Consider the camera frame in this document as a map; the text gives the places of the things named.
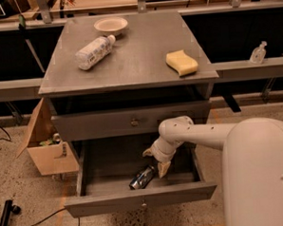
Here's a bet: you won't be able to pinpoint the silver blue redbull can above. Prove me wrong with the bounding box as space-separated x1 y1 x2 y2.
129 165 156 190

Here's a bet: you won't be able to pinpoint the grey wooden drawer cabinet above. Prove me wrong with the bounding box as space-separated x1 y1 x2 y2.
35 8 226 206

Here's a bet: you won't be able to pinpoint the yellow sponge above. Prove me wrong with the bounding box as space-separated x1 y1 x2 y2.
165 50 198 77

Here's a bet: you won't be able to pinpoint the open cardboard box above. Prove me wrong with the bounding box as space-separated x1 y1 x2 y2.
16 98 79 175

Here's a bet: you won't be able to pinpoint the black stand base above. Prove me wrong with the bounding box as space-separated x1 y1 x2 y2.
0 199 21 226

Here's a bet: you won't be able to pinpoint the clear sanitizer pump bottle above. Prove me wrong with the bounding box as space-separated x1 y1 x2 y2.
250 41 267 65

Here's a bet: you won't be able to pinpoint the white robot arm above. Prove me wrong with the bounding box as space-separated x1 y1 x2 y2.
142 117 283 226

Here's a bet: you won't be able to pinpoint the white ceramic bowl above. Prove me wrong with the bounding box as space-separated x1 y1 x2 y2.
94 16 128 36

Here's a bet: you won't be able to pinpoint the grey open middle drawer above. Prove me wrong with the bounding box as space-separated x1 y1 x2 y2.
65 133 217 217

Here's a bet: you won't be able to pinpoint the clear plastic water bottle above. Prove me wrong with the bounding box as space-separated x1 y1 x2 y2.
75 35 116 70

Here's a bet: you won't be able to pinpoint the grey upper drawer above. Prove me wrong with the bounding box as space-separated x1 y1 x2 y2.
51 100 211 141

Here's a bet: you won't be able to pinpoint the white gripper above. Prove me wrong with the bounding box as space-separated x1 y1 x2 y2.
142 137 177 179

